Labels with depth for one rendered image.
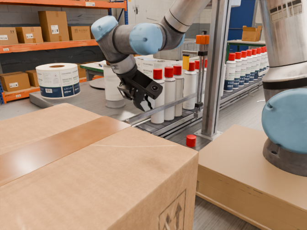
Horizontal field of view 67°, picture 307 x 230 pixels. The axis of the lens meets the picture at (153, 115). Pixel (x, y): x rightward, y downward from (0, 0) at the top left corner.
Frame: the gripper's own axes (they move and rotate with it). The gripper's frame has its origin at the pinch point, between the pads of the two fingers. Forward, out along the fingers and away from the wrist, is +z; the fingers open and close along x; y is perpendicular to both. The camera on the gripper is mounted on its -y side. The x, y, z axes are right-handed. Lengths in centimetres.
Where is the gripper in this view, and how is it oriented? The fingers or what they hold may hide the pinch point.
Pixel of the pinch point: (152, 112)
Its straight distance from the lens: 83.5
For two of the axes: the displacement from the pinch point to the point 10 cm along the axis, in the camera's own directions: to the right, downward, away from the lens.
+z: 3.4, 6.7, 6.6
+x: -5.9, 7.0, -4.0
